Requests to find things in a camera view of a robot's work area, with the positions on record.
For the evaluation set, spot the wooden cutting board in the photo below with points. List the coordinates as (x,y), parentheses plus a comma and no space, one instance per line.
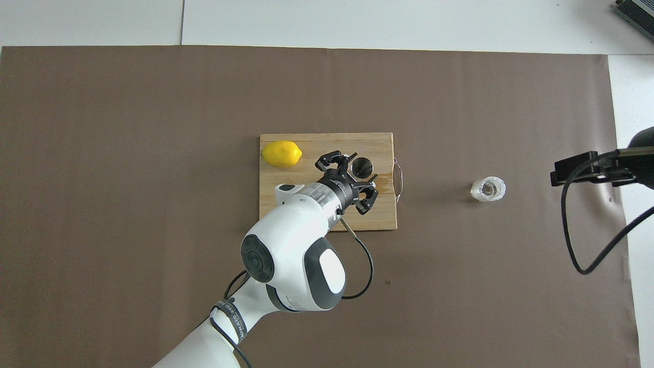
(327,143)

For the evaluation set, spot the clear plastic cup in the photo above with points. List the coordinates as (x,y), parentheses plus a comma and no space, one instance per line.
(477,191)

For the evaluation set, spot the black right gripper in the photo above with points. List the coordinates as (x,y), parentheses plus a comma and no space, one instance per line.
(644,158)

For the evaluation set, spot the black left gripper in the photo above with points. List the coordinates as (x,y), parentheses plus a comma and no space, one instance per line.
(341,191)

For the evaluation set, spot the yellow lemon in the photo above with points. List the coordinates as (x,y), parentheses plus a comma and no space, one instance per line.
(281,154)

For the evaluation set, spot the steel double jigger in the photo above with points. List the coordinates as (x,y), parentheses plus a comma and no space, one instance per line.
(361,166)

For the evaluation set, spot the grey ribbed metal device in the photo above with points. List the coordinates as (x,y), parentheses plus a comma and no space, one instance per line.
(636,11)

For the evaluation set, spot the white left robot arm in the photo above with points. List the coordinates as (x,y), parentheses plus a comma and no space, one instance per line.
(286,240)

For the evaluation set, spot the brown paper table mat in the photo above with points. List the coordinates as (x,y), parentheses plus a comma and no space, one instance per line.
(153,204)

